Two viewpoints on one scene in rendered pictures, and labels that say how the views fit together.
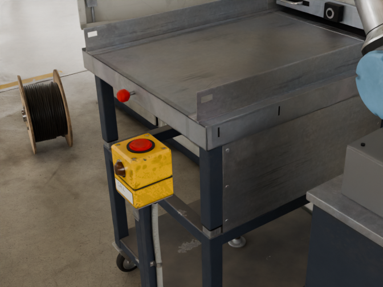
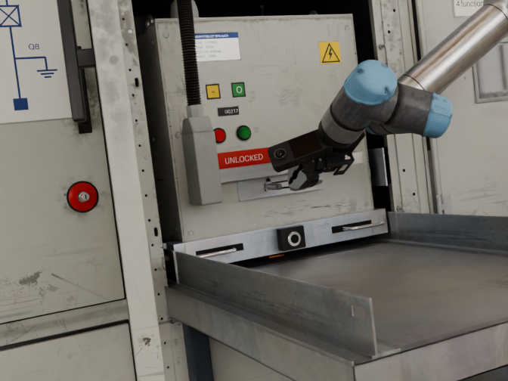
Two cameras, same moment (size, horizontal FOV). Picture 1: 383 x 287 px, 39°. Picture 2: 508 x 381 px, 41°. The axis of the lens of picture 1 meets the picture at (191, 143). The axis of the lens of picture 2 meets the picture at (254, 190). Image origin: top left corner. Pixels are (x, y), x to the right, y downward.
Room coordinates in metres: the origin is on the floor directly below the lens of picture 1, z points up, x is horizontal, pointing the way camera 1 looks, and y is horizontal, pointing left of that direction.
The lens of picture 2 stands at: (1.48, 1.05, 1.09)
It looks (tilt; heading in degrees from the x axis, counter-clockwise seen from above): 3 degrees down; 278
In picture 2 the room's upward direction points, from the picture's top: 7 degrees counter-clockwise
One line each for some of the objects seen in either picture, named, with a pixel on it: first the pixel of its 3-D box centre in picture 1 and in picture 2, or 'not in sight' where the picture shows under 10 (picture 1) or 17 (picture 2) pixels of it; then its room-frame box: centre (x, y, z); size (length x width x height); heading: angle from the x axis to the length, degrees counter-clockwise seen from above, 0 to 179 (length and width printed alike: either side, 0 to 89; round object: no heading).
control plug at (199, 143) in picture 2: not in sight; (200, 160); (1.78, -0.29, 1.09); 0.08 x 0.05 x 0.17; 123
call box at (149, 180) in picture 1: (142, 169); not in sight; (0.83, 0.09, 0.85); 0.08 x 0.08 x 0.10; 33
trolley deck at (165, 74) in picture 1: (240, 61); (394, 292); (1.43, -0.14, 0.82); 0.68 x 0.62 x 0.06; 123
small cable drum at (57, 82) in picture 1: (44, 111); not in sight; (2.45, 0.73, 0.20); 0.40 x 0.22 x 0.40; 21
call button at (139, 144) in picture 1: (141, 147); not in sight; (0.83, 0.09, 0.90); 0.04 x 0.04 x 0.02
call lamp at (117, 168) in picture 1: (118, 169); not in sight; (0.80, 0.13, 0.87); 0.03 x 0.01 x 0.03; 33
